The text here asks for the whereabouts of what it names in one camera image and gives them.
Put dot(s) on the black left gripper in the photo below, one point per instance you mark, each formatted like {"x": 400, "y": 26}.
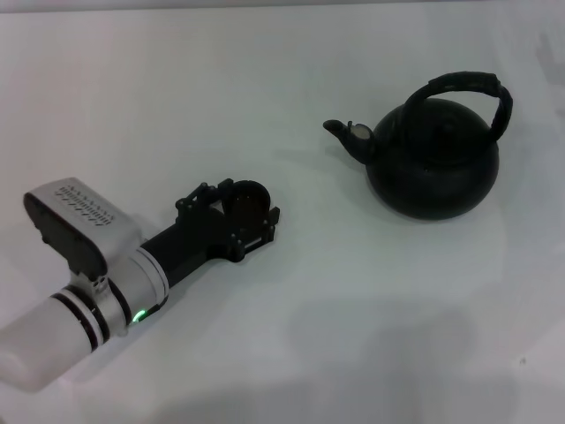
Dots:
{"x": 194, "y": 243}

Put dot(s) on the dark brown small teacup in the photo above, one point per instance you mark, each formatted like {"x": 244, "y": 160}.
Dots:
{"x": 247, "y": 202}

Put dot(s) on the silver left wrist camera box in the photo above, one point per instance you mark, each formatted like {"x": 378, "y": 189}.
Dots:
{"x": 88, "y": 212}

